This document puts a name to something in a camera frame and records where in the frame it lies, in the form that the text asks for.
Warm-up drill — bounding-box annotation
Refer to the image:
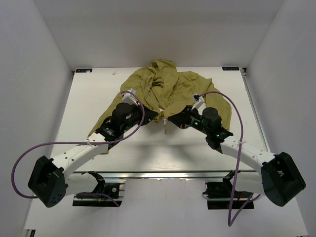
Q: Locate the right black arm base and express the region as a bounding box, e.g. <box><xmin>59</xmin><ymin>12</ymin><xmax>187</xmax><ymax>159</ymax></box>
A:
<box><xmin>202</xmin><ymin>171</ymin><xmax>250</xmax><ymax>210</ymax></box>

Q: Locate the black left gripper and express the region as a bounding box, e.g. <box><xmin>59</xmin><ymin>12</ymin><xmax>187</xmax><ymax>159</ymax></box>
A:
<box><xmin>121</xmin><ymin>101</ymin><xmax>158</xmax><ymax>133</ymax></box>

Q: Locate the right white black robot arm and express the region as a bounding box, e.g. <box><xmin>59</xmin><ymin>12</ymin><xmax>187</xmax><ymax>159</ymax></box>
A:
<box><xmin>168</xmin><ymin>106</ymin><xmax>306</xmax><ymax>207</ymax></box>

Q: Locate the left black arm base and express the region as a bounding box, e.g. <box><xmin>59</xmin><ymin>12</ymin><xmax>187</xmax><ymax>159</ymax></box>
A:
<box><xmin>72</xmin><ymin>171</ymin><xmax>125</xmax><ymax>207</ymax></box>

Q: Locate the aluminium rail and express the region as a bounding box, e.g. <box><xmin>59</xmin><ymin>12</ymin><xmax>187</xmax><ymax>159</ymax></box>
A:
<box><xmin>71</xmin><ymin>170</ymin><xmax>262</xmax><ymax>179</ymax></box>
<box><xmin>240</xmin><ymin>68</ymin><xmax>271</xmax><ymax>152</ymax></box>

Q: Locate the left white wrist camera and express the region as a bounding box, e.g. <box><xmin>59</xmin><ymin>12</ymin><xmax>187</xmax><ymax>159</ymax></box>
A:
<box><xmin>121</xmin><ymin>88</ymin><xmax>139</xmax><ymax>105</ymax></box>

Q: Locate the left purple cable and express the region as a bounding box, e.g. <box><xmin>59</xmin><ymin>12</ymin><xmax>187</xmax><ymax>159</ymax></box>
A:
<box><xmin>11</xmin><ymin>90</ymin><xmax>146</xmax><ymax>207</ymax></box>

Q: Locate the blue corner label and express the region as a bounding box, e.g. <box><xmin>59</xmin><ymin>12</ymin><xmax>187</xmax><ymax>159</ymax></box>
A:
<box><xmin>222</xmin><ymin>66</ymin><xmax>239</xmax><ymax>71</ymax></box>
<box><xmin>75</xmin><ymin>68</ymin><xmax>93</xmax><ymax>73</ymax></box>

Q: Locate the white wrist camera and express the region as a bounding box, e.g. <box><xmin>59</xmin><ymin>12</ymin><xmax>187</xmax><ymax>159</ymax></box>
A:
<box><xmin>121</xmin><ymin>88</ymin><xmax>139</xmax><ymax>105</ymax></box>
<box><xmin>192</xmin><ymin>93</ymin><xmax>205</xmax><ymax>110</ymax></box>

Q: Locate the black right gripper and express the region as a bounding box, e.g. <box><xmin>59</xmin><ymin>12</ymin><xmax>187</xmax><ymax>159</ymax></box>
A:
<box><xmin>168</xmin><ymin>105</ymin><xmax>210</xmax><ymax>135</ymax></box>

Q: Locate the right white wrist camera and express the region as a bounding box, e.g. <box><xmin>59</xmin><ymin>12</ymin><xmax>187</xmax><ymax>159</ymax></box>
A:
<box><xmin>192</xmin><ymin>93</ymin><xmax>205</xmax><ymax>110</ymax></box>

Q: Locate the aluminium front rail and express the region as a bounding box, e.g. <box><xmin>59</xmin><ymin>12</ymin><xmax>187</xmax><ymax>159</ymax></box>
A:
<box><xmin>71</xmin><ymin>170</ymin><xmax>262</xmax><ymax>179</ymax></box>

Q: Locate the olive yellow jacket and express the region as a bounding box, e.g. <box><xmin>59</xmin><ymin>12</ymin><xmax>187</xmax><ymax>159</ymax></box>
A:
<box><xmin>87</xmin><ymin>59</ymin><xmax>232</xmax><ymax>156</ymax></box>

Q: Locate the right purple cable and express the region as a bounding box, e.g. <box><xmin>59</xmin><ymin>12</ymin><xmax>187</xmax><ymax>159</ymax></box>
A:
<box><xmin>197</xmin><ymin>91</ymin><xmax>261</xmax><ymax>227</ymax></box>

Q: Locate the left blue corner label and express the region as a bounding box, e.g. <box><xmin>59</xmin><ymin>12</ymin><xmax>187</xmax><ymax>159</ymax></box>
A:
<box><xmin>75</xmin><ymin>68</ymin><xmax>93</xmax><ymax>73</ymax></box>

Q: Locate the aluminium right side rail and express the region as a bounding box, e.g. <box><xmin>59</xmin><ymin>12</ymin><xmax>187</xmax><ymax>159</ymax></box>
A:
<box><xmin>240</xmin><ymin>68</ymin><xmax>271</xmax><ymax>152</ymax></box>

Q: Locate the right blue corner label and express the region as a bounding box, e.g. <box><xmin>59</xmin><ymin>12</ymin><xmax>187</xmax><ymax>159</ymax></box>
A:
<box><xmin>222</xmin><ymin>66</ymin><xmax>239</xmax><ymax>71</ymax></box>

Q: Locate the purple cable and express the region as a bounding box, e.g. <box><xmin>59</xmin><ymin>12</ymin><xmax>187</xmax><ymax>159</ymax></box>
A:
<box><xmin>11</xmin><ymin>90</ymin><xmax>146</xmax><ymax>207</ymax></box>
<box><xmin>197</xmin><ymin>91</ymin><xmax>261</xmax><ymax>227</ymax></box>

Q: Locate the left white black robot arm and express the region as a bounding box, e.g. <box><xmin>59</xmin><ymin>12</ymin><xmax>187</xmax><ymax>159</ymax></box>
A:
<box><xmin>28</xmin><ymin>103</ymin><xmax>158</xmax><ymax>207</ymax></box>

